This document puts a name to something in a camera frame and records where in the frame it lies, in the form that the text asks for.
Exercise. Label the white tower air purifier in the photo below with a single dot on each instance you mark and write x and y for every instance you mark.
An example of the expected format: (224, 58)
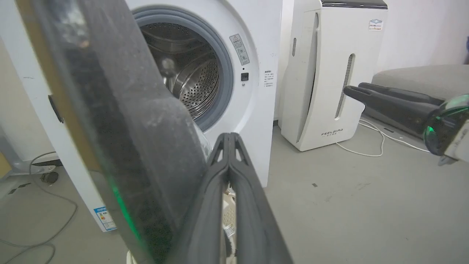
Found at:
(326, 73)

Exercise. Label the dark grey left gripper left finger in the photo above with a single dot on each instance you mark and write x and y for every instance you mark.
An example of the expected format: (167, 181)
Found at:
(205, 205)

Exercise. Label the blue energy label sticker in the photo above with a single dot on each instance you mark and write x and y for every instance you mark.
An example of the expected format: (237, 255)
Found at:
(105, 219)

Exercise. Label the black caster wheel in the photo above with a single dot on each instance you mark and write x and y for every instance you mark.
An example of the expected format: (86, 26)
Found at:
(49, 178)

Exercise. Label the white front-load washing machine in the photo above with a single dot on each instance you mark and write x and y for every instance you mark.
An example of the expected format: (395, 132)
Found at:
(256, 110)

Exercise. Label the white stand base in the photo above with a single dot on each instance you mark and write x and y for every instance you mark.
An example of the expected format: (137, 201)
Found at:
(22, 167)

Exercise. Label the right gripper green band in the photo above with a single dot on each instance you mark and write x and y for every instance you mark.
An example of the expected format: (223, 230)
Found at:
(449, 126)

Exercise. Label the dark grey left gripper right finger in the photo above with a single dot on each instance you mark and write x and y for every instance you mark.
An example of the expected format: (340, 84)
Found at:
(253, 216)

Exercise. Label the dark glass washing machine door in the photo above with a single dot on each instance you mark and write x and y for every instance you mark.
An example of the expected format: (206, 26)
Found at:
(121, 128)

